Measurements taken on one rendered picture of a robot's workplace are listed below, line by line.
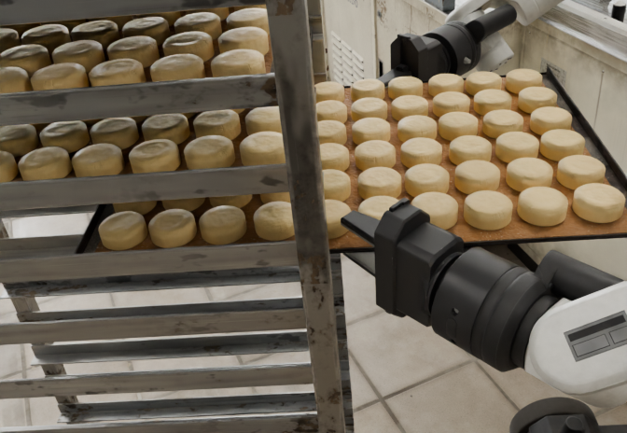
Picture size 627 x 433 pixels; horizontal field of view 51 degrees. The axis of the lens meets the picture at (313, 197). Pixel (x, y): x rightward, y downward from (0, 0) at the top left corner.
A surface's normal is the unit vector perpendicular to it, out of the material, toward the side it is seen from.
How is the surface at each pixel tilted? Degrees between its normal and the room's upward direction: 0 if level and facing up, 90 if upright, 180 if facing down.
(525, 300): 48
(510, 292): 18
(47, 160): 0
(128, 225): 0
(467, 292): 40
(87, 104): 90
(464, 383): 0
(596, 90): 90
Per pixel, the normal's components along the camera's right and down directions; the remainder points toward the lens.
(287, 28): -0.01, 0.55
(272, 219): -0.08, -0.83
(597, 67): -0.95, 0.24
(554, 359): -0.52, -0.34
